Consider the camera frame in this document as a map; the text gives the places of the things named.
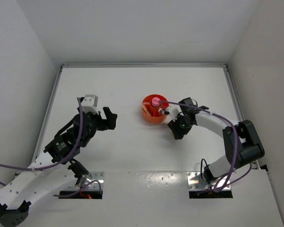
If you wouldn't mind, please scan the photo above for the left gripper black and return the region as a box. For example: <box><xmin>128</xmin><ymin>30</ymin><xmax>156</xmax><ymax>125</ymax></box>
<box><xmin>78</xmin><ymin>105</ymin><xmax>116</xmax><ymax>147</ymax></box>

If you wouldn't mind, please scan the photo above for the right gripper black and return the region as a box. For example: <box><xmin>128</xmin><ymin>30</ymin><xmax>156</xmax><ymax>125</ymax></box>
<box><xmin>168</xmin><ymin>113</ymin><xmax>194</xmax><ymax>140</ymax></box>

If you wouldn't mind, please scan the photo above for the pink capped clear tube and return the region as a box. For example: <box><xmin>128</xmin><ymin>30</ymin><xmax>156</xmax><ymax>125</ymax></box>
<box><xmin>151</xmin><ymin>97</ymin><xmax>160</xmax><ymax>107</ymax></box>

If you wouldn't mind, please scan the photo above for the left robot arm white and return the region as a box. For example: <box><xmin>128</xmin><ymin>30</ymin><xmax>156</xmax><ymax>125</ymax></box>
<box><xmin>0</xmin><ymin>106</ymin><xmax>117</xmax><ymax>227</ymax></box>

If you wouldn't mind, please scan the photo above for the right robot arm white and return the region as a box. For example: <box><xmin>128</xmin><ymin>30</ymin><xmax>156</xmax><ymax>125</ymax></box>
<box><xmin>163</xmin><ymin>97</ymin><xmax>265</xmax><ymax>184</ymax></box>

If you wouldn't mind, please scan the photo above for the orange round divided container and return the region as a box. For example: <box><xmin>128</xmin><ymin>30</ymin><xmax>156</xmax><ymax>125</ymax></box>
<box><xmin>142</xmin><ymin>94</ymin><xmax>169</xmax><ymax>124</ymax></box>

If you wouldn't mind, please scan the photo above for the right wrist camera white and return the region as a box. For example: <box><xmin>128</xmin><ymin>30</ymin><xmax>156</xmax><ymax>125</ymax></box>
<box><xmin>164</xmin><ymin>106</ymin><xmax>180</xmax><ymax>122</ymax></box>

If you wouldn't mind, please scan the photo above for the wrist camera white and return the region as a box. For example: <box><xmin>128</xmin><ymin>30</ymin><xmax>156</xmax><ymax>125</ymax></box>
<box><xmin>81</xmin><ymin>95</ymin><xmax>99</xmax><ymax>115</ymax></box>
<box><xmin>164</xmin><ymin>106</ymin><xmax>180</xmax><ymax>122</ymax></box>

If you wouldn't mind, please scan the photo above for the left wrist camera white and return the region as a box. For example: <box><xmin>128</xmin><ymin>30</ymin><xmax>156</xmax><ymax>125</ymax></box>
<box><xmin>81</xmin><ymin>95</ymin><xmax>99</xmax><ymax>115</ymax></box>

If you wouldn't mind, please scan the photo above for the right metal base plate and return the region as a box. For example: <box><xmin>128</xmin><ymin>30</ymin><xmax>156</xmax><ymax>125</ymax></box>
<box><xmin>186</xmin><ymin>171</ymin><xmax>226</xmax><ymax>192</ymax></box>

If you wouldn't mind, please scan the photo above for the metal base plate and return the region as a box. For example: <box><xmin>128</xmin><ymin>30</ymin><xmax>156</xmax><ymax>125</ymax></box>
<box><xmin>77</xmin><ymin>172</ymin><xmax>105</xmax><ymax>191</ymax></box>
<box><xmin>186</xmin><ymin>171</ymin><xmax>226</xmax><ymax>192</ymax></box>

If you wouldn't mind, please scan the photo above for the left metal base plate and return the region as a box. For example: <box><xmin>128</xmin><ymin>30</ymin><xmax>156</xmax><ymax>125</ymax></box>
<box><xmin>77</xmin><ymin>172</ymin><xmax>105</xmax><ymax>191</ymax></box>

